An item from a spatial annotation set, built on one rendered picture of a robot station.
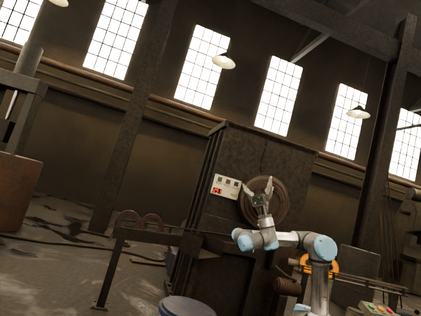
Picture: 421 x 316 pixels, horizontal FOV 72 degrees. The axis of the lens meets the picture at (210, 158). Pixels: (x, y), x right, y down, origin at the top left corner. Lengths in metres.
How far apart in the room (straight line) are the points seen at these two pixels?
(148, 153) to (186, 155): 1.11
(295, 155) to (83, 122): 6.79
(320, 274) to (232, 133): 1.53
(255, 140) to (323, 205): 7.77
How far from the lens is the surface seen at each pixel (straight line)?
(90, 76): 8.30
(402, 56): 7.85
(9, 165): 4.10
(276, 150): 2.88
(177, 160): 8.60
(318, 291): 1.70
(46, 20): 9.88
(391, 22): 11.23
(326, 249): 1.62
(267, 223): 1.48
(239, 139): 2.75
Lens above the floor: 1.01
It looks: 8 degrees up
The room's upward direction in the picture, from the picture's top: 16 degrees clockwise
